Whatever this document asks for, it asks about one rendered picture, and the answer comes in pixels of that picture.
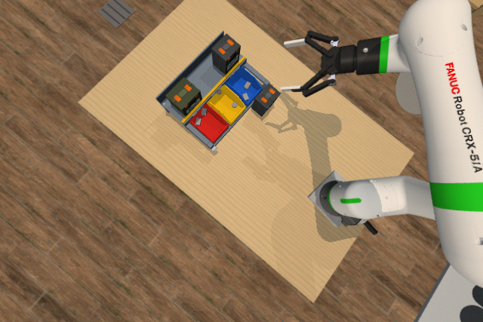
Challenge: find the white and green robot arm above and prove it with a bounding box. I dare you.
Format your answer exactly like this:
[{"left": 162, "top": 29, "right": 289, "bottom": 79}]
[{"left": 319, "top": 0, "right": 483, "bottom": 288}]

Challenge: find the yellow flat bar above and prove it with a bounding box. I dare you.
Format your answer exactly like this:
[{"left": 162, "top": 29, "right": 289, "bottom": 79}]
[{"left": 182, "top": 57, "right": 245, "bottom": 123}]

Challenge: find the blue open bin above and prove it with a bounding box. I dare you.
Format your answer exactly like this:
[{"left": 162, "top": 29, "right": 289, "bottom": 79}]
[{"left": 225, "top": 66, "right": 262, "bottom": 107}]

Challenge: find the yellow bin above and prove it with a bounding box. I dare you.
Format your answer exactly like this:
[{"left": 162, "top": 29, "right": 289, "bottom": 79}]
[{"left": 207, "top": 85, "right": 246, "bottom": 125}]

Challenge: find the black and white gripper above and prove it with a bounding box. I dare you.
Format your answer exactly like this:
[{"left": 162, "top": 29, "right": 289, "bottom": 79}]
[{"left": 280, "top": 30, "right": 355, "bottom": 97}]

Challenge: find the dark grey metal shelf rack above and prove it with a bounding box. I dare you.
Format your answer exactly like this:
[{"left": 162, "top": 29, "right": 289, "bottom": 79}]
[{"left": 156, "top": 31, "right": 271, "bottom": 152}]

